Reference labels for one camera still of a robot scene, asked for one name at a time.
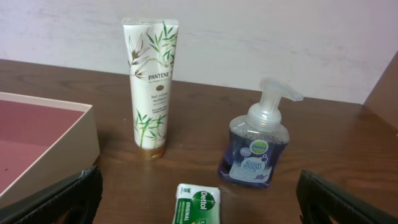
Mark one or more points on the white box with pink interior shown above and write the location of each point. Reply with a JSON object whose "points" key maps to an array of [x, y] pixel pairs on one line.
{"points": [[43, 141]]}

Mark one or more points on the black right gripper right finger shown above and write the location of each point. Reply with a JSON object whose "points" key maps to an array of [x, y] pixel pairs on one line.
{"points": [[322, 202]]}

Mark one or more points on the green Dettol soap bar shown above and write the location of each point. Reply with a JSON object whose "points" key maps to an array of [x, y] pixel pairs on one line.
{"points": [[196, 204]]}

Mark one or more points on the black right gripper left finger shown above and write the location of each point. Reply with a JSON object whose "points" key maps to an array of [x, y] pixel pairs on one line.
{"points": [[74, 199]]}

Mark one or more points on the white Pantene conditioner tube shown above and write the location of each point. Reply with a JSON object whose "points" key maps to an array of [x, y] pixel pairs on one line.
{"points": [[151, 45]]}

